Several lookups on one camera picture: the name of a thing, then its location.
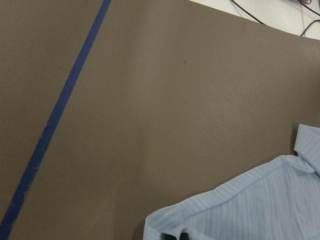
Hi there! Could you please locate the light blue button shirt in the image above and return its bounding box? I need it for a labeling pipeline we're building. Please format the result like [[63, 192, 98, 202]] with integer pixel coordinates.
[[143, 124, 320, 240]]

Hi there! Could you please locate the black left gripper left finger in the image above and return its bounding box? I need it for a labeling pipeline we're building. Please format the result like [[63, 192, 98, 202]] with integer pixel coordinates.
[[161, 233, 177, 240]]

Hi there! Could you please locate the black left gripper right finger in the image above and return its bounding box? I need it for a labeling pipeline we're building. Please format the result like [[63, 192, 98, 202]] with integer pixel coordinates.
[[179, 232, 189, 240]]

